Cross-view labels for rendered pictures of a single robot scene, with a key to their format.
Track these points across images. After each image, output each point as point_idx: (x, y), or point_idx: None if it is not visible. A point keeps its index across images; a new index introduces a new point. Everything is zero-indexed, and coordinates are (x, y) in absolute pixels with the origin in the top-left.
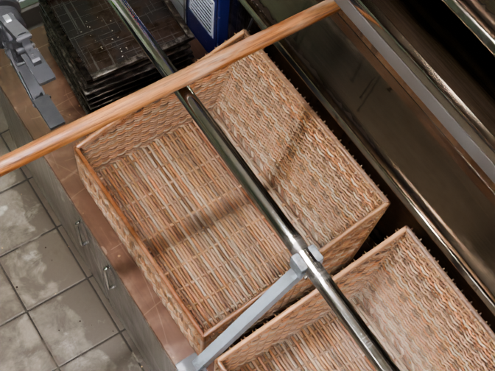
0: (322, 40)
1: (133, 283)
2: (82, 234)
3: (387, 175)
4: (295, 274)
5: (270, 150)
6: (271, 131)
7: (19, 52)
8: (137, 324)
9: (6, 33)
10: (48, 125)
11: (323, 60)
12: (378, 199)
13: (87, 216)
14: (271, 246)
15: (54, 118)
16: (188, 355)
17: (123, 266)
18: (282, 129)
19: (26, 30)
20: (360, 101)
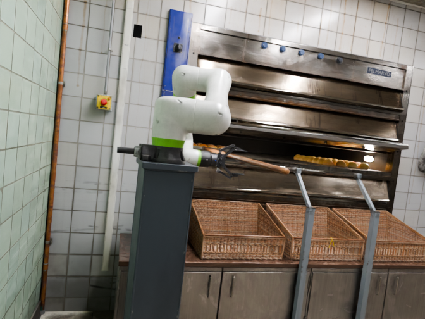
0: (219, 177)
1: (250, 261)
2: (203, 295)
3: (258, 190)
4: (299, 173)
5: (217, 228)
6: (214, 221)
7: (236, 148)
8: (248, 297)
9: (221, 154)
10: (243, 174)
11: (222, 181)
12: (255, 204)
13: (217, 261)
14: None
15: (241, 173)
16: (279, 261)
17: (242, 261)
18: (218, 216)
19: (231, 144)
20: (238, 182)
